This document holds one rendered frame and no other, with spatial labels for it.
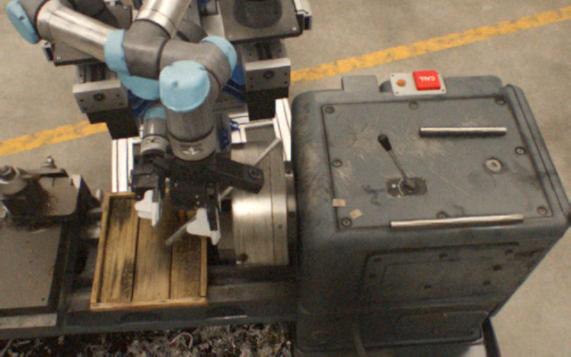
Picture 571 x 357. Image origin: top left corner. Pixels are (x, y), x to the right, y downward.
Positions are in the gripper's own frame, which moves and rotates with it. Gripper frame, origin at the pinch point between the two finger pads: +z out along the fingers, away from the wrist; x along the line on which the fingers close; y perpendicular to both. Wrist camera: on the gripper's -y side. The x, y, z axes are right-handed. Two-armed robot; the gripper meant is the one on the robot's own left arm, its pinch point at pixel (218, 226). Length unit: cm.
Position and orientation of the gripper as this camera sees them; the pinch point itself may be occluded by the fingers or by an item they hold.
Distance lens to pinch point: 111.0
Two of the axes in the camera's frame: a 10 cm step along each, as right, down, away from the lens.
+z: 0.2, 7.3, 6.8
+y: -10.0, 0.5, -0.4
